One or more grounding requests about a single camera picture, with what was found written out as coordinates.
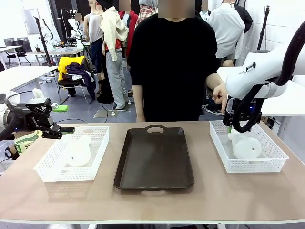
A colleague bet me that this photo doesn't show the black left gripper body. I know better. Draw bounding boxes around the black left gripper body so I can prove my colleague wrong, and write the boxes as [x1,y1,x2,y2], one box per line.
[23,108,55,132]

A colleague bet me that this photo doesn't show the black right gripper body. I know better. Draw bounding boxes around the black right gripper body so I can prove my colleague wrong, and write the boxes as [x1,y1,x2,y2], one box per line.
[223,111,262,127]

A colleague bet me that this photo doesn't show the translucent plastic conical flask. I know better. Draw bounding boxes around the translucent plastic conical flask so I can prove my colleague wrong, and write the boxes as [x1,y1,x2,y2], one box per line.
[227,129,263,160]
[64,134,92,167]

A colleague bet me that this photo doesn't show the person's right forearm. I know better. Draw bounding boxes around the person's right forearm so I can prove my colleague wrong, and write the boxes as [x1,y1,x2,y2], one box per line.
[132,84,146,117]

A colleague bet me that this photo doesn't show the person's left forearm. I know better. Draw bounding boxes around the person's left forearm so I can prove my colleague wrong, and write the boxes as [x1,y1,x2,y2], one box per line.
[205,72,226,89]

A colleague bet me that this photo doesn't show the person's left hand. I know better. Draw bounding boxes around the person's left hand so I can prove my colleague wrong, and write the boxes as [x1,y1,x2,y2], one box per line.
[211,83,229,114]

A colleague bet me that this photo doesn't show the green white printed bag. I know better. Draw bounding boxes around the green white printed bag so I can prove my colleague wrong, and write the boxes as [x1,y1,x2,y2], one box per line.
[14,130,40,155]

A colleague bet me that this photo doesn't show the white perforated plastic basket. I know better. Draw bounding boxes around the white perforated plastic basket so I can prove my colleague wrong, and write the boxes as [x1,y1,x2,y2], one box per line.
[209,120,290,174]
[33,125,110,183]

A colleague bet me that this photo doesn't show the white work table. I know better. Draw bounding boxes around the white work table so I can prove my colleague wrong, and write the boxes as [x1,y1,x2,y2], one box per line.
[0,65,59,96]

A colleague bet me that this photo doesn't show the black metal chair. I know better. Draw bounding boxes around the black metal chair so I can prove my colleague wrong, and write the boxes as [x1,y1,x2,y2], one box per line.
[58,78,94,105]

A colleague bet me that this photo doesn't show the yellow cloth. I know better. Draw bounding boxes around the yellow cloth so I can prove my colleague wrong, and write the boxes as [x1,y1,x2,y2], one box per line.
[58,56,86,82]

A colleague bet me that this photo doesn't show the dark purple clothes pile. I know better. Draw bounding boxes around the dark purple clothes pile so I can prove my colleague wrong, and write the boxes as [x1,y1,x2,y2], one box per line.
[65,62,97,101]

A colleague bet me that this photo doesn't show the metal floor plate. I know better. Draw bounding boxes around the metal floor plate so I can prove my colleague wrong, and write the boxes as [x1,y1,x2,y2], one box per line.
[93,109,132,119]

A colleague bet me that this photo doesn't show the black tripod stand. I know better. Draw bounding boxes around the black tripod stand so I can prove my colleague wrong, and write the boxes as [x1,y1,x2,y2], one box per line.
[32,16,57,67]

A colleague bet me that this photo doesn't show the person torso black t-shirt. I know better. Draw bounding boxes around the person torso black t-shirt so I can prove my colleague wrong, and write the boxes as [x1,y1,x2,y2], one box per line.
[128,13,219,123]

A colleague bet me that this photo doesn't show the dark brown plastic tray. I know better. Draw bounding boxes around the dark brown plastic tray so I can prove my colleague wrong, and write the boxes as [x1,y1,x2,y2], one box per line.
[113,124,195,192]

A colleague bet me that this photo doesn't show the person in white shirt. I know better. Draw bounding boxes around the person in white shirt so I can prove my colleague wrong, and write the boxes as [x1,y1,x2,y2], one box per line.
[206,0,246,67]

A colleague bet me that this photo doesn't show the mannequin cream jacket grey pants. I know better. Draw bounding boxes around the mannequin cream jacket grey pants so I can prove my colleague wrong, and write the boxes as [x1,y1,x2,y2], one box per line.
[99,0,131,110]

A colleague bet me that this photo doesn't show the mannequin white tank top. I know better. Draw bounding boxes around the mannequin white tank top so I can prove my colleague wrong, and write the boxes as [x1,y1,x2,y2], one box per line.
[83,11,106,83]

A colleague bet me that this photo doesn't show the black light stand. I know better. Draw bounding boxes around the black light stand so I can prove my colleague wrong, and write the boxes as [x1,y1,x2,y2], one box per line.
[256,6,272,52]

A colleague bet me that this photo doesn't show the black hanging jacket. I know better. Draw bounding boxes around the black hanging jacket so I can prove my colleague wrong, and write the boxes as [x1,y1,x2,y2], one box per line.
[234,3,254,34]

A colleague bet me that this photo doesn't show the red jacket figure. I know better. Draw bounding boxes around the red jacket figure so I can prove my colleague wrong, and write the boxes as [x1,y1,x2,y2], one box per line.
[118,0,139,58]

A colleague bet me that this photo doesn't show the plaid shirt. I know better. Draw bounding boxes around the plaid shirt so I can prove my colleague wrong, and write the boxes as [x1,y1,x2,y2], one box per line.
[136,0,160,27]

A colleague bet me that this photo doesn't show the black corrugated cable hose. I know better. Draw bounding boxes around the black corrugated cable hose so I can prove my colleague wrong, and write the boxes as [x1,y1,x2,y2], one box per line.
[232,23,305,134]
[0,107,24,142]

